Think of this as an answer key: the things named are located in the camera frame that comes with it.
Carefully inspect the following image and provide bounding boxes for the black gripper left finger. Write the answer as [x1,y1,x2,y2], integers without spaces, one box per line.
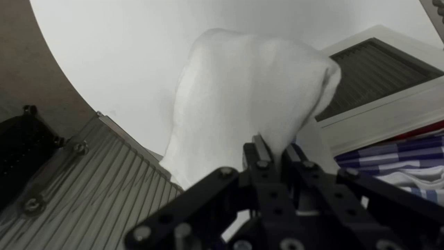
[123,135,279,250]

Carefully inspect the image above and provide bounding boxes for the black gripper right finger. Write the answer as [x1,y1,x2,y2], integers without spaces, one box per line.
[281,143,444,250]

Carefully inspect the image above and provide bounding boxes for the white slatted bin frame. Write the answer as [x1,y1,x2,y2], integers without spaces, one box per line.
[0,103,184,250]

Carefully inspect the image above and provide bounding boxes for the white towel with blue stripes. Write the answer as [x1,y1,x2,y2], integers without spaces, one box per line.
[158,26,344,192]

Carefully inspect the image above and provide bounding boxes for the white three-tier storage cabinet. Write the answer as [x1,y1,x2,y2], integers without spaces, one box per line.
[313,25,444,157]

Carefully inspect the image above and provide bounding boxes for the blue plaid cloth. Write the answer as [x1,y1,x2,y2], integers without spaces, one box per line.
[334,131,444,207]

